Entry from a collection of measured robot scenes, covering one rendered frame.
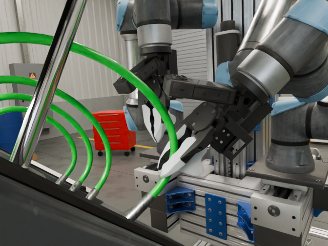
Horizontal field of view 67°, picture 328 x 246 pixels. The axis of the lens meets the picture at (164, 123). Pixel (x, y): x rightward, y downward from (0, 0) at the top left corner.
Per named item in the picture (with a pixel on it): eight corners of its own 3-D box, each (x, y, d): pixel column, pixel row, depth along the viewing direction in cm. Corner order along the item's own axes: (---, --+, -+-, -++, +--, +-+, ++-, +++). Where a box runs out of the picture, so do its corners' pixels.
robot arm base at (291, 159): (272, 156, 96) (272, 132, 94) (317, 162, 87) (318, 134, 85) (259, 169, 84) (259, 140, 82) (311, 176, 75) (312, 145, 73)
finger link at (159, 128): (180, 139, 59) (178, 100, 57) (163, 145, 55) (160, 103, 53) (171, 138, 61) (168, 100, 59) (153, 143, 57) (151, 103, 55)
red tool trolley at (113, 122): (95, 157, 484) (90, 113, 471) (106, 150, 528) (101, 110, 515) (129, 157, 469) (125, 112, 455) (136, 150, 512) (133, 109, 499)
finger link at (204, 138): (189, 168, 38) (227, 124, 37) (182, 163, 37) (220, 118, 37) (179, 155, 42) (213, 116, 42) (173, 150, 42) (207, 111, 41)
